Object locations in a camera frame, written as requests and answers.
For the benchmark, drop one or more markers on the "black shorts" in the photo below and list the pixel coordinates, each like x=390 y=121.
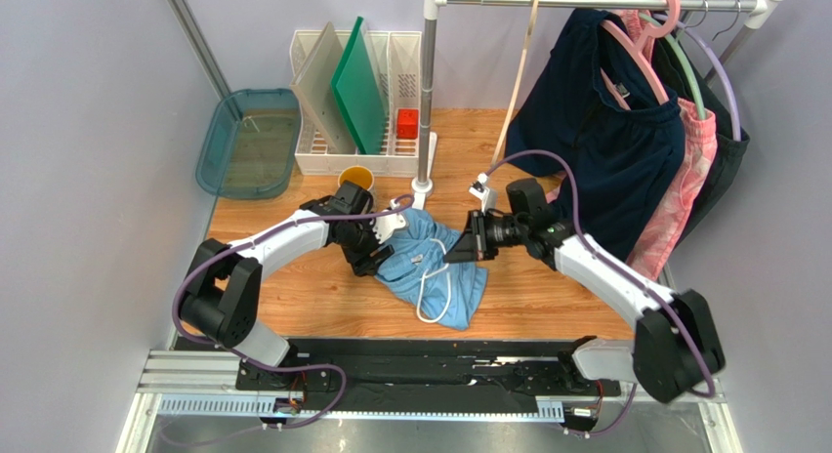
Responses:
x=729 y=154

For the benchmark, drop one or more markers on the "green cutting board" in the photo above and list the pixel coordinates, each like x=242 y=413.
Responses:
x=357 y=92

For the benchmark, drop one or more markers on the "navy blue shorts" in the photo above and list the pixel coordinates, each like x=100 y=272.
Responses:
x=592 y=108

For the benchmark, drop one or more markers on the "pink plastic hanger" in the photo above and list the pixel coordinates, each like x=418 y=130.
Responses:
x=635 y=49

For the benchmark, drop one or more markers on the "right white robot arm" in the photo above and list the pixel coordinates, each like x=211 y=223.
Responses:
x=676 y=345

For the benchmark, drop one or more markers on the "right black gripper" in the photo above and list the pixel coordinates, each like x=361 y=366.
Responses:
x=479 y=233

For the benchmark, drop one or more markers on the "teal plastic basket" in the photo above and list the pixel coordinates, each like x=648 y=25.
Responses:
x=249 y=149

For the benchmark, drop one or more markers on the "grey metal wall pole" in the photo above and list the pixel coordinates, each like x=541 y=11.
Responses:
x=198 y=42

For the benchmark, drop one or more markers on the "green plastic hanger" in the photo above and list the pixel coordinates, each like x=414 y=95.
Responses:
x=686 y=72

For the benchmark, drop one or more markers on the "grey cutting board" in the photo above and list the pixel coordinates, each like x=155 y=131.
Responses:
x=311 y=85

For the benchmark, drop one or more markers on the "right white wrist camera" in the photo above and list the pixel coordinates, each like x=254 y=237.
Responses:
x=484 y=193

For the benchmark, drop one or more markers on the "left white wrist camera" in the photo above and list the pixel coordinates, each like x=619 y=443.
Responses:
x=385 y=227

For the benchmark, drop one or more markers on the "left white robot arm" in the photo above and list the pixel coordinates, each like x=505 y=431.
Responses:
x=217 y=303

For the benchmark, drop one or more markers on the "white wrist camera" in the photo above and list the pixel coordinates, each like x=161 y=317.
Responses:
x=484 y=193
x=385 y=227

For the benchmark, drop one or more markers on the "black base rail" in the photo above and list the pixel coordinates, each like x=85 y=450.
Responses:
x=426 y=376

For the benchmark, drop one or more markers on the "beige plastic hanger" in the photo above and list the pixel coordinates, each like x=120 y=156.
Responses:
x=499 y=148

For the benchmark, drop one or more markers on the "light blue shorts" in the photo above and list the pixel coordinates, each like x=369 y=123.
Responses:
x=416 y=273

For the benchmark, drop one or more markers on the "white floral mug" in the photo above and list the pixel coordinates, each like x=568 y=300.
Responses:
x=359 y=176

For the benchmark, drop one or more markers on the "red cube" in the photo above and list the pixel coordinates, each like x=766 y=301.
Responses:
x=407 y=125

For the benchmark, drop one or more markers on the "lavender plastic hanger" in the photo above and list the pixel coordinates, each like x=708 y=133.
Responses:
x=721 y=73

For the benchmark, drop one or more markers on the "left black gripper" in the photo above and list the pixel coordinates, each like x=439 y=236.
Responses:
x=362 y=263

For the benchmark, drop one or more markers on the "silver clothes rack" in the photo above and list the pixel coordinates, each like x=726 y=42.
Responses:
x=422 y=185

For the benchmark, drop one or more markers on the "pink patterned shorts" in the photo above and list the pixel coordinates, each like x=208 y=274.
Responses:
x=667 y=223

